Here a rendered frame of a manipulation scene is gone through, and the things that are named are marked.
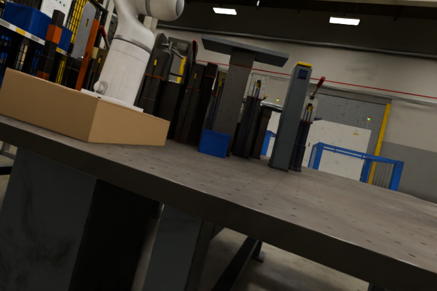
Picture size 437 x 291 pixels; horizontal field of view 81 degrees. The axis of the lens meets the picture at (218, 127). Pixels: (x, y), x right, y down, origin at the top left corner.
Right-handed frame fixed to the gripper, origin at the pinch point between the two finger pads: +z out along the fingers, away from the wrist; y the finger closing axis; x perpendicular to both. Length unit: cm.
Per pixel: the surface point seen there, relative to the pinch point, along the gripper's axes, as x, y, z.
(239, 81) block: -31, -13, 40
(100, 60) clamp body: 40, 2, 43
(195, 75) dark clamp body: -9.1, -1.5, 39.7
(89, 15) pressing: 68, 23, 15
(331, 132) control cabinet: -316, 743, -20
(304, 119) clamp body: -64, 5, 47
